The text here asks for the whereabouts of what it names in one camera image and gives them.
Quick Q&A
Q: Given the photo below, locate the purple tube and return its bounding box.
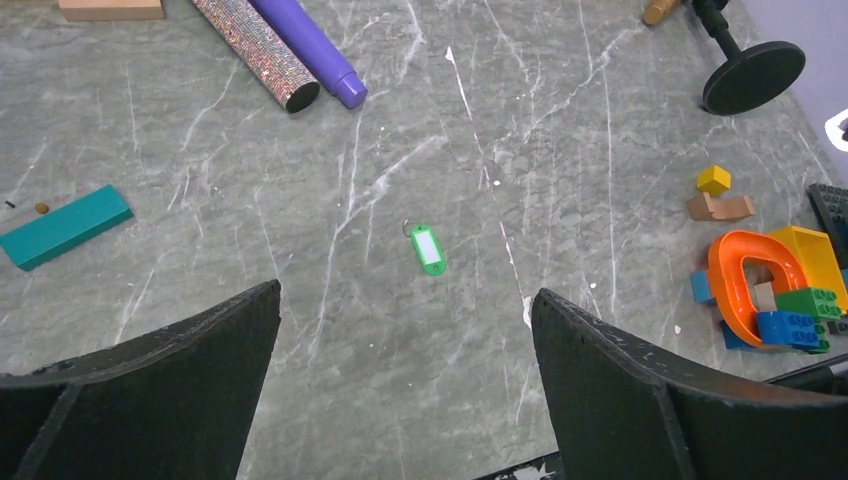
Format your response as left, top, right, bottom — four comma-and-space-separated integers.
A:
251, 0, 368, 109

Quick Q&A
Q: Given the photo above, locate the grey baseplate with blue bricks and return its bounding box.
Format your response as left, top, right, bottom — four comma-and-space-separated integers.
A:
807, 183, 847, 269

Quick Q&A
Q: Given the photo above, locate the orange curved track piece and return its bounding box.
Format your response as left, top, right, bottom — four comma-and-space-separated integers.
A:
706, 230, 810, 349

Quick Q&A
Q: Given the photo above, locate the teal rectangular block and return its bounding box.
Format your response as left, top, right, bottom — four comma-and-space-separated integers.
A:
1, 185, 134, 271

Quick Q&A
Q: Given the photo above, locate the green toy brick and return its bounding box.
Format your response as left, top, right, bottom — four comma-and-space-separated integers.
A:
775, 287, 847, 354

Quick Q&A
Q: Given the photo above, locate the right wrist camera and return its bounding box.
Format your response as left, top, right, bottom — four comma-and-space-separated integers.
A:
824, 109, 848, 153

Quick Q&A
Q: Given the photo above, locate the blue toy brick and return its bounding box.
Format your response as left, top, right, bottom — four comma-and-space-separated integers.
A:
756, 311, 820, 350

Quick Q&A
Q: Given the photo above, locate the small wooden block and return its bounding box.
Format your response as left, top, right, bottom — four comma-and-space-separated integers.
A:
686, 192, 755, 222

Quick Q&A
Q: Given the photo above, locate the glitter tube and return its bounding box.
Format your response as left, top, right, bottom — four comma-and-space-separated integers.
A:
192, 0, 321, 114

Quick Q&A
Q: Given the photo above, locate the yellow cube block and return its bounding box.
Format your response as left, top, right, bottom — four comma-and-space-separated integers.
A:
696, 165, 733, 197

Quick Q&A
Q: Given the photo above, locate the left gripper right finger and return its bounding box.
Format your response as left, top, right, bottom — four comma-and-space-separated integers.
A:
531, 289, 847, 479

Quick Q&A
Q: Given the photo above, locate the yellow lego frame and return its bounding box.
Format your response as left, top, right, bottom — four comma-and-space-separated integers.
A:
769, 226, 847, 313

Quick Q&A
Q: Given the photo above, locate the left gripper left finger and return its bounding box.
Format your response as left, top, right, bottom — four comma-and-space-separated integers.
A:
1, 280, 281, 479

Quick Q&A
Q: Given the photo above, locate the black microphone stand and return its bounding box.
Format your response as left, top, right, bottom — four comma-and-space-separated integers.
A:
691, 0, 806, 116

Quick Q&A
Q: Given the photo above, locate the light wooden block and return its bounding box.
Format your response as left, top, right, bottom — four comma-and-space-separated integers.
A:
58, 0, 165, 22

